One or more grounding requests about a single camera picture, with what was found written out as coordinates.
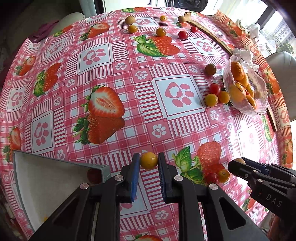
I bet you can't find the grey rectangular tray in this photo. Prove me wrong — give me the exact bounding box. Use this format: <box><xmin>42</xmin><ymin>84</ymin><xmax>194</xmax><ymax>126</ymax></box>
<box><xmin>13</xmin><ymin>149</ymin><xmax>111</xmax><ymax>232</ymax></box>

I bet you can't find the pink cloth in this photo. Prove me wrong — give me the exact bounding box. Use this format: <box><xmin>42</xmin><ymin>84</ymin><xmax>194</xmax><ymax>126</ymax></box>
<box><xmin>30</xmin><ymin>20</ymin><xmax>60</xmax><ymax>43</ymax></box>

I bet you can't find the grey upholstered chair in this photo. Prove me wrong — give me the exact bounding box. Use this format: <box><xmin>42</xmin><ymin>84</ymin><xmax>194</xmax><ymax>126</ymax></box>
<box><xmin>265</xmin><ymin>51</ymin><xmax>296</xmax><ymax>71</ymax></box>

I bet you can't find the clear glass bowl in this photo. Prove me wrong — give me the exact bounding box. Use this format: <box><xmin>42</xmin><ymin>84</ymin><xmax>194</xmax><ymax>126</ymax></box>
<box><xmin>222</xmin><ymin>55</ymin><xmax>269</xmax><ymax>116</ymax></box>

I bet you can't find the pink printed tablecloth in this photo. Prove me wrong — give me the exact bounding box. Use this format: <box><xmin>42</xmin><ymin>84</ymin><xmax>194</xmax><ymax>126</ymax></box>
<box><xmin>0</xmin><ymin>6</ymin><xmax>296</xmax><ymax>241</ymax></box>

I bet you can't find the white crumpled tissue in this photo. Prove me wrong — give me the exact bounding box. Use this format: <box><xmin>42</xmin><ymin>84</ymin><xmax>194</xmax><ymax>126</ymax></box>
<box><xmin>231</xmin><ymin>47</ymin><xmax>259</xmax><ymax>69</ymax></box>

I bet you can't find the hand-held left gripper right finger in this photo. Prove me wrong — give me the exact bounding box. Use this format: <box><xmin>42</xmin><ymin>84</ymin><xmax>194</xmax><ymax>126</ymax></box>
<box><xmin>158</xmin><ymin>152</ymin><xmax>270</xmax><ymax>241</ymax></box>

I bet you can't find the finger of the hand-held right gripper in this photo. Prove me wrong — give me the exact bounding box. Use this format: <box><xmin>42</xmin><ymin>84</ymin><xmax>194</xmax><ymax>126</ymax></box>
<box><xmin>242</xmin><ymin>157</ymin><xmax>273</xmax><ymax>175</ymax></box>
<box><xmin>228</xmin><ymin>160</ymin><xmax>260</xmax><ymax>185</ymax></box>

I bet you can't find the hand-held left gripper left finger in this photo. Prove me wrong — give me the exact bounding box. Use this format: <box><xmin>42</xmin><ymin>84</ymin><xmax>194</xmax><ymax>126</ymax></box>
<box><xmin>29</xmin><ymin>153</ymin><xmax>141</xmax><ymax>241</ymax></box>

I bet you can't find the dark brown cherry tomato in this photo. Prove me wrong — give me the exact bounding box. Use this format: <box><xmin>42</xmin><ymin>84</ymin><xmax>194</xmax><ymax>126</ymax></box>
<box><xmin>205</xmin><ymin>64</ymin><xmax>217</xmax><ymax>76</ymax></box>

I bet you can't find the beige chair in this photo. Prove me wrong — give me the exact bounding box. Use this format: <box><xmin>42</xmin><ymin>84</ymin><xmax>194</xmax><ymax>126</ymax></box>
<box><xmin>47</xmin><ymin>13</ymin><xmax>85</xmax><ymax>36</ymax></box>

